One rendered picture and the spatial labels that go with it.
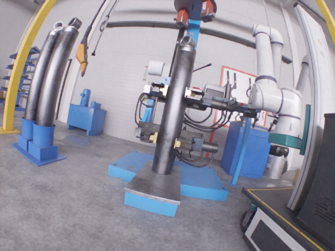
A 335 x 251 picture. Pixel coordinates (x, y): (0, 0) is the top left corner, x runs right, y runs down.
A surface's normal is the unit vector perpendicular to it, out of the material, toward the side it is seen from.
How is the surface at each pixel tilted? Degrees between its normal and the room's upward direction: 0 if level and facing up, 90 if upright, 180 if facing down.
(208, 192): 90
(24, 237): 0
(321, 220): 90
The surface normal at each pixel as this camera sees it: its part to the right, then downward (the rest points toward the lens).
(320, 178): -0.98, -0.20
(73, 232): 0.21, -0.98
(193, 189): -0.08, 0.00
